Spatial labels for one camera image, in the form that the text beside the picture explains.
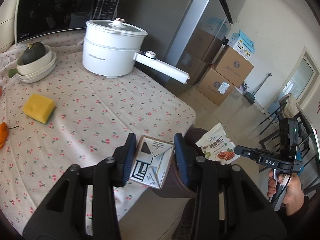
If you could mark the cardboard box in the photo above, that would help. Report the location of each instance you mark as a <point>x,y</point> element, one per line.
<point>233,66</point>
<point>215,87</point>

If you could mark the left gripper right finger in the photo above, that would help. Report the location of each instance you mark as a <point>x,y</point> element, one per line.
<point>240,211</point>

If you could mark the orange carrot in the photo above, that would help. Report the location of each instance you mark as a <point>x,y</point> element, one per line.
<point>4,133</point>

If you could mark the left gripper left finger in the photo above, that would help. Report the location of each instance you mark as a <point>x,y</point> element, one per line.
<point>81,205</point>

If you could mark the yellow green sponge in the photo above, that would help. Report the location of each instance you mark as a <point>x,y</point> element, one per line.
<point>39,108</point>

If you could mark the cherry print tablecloth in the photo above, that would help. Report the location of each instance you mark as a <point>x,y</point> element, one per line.
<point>92,117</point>

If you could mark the grey refrigerator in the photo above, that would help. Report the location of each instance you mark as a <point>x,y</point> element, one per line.
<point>172,25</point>

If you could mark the white electric cooking pot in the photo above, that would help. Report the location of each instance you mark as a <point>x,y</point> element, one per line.
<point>111,49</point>

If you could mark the white rice cooker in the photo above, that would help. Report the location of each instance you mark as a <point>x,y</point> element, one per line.
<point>8,9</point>

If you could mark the blue white milk carton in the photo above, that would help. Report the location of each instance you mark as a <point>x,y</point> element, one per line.
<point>152,162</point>

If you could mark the white stacked bowls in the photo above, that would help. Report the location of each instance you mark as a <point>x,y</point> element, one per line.
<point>38,69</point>

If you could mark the dark green pumpkin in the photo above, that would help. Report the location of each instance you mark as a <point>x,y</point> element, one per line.
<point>33,52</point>

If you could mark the cardboard box upper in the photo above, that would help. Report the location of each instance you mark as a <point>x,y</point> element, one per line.
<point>233,66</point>

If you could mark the right hand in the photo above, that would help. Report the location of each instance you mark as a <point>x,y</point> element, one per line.
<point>294,196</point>

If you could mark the brown round trash bin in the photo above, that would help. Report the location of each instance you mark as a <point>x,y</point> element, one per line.
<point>189,178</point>

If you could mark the snack nut bag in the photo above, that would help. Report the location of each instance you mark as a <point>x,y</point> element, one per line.
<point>216,145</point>

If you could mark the black folding chair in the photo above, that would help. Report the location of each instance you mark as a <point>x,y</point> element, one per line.
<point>298,140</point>

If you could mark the black microwave oven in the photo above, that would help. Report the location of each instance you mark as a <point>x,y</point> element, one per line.
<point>35,18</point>

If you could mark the cardboard box lower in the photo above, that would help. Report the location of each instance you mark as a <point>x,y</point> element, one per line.
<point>215,87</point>

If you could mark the blue white small box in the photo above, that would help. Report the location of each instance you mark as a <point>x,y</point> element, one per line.
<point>241,43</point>

